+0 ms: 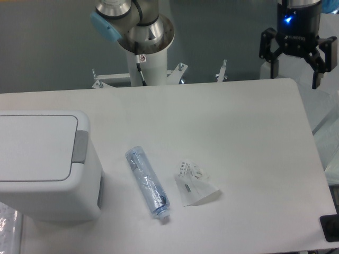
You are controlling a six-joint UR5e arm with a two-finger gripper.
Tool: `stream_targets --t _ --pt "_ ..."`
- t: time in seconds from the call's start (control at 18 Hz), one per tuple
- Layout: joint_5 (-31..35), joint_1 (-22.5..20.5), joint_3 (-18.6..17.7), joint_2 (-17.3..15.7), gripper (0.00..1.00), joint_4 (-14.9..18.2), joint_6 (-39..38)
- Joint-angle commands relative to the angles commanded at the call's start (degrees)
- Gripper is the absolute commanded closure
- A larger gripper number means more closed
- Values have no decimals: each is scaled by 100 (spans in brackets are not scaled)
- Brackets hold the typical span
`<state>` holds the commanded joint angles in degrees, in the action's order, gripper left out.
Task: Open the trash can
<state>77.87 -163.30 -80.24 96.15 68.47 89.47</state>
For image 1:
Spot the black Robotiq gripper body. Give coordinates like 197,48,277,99
275,1,322,58

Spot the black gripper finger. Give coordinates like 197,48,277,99
259,28,282,78
303,36,338,89

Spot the silver robot arm blue cap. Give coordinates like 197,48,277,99
90,1,338,89

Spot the white plastic trash can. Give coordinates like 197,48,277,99
1,110,104,221

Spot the white trash can lid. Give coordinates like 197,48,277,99
1,113,90,182

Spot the silver table clamp bolt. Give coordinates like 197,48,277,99
215,59,228,83

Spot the crumpled white paper wrapper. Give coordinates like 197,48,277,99
174,159,221,207

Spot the black device at table edge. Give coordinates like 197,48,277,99
320,214,339,242

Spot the empty clear plastic bottle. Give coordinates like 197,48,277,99
125,146,170,221

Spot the clear plastic sheet bottom left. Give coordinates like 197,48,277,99
1,203,23,253

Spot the white metal base bracket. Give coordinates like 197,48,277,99
92,62,189,89

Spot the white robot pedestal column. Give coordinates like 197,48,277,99
125,49,167,82

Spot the black cable on pedestal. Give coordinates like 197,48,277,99
134,41,148,86

